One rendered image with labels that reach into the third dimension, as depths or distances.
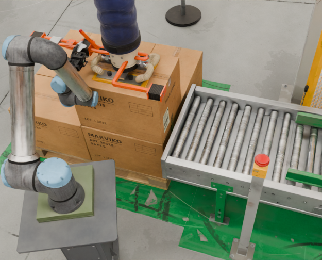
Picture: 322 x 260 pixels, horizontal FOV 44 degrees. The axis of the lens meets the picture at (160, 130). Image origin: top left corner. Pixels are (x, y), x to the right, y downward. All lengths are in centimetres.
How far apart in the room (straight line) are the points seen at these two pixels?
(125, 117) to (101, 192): 56
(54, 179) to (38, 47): 60
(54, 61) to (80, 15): 300
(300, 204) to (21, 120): 160
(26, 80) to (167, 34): 265
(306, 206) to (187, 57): 145
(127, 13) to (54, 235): 120
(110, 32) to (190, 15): 243
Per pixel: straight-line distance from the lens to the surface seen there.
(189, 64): 314
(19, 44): 190
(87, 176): 221
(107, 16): 217
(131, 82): 239
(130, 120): 253
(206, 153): 254
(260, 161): 193
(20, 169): 201
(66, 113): 291
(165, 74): 245
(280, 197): 246
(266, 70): 395
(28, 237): 218
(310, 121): 275
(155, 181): 299
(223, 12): 468
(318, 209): 250
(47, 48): 186
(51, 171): 195
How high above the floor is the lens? 258
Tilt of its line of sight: 50 degrees down
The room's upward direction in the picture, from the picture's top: 6 degrees counter-clockwise
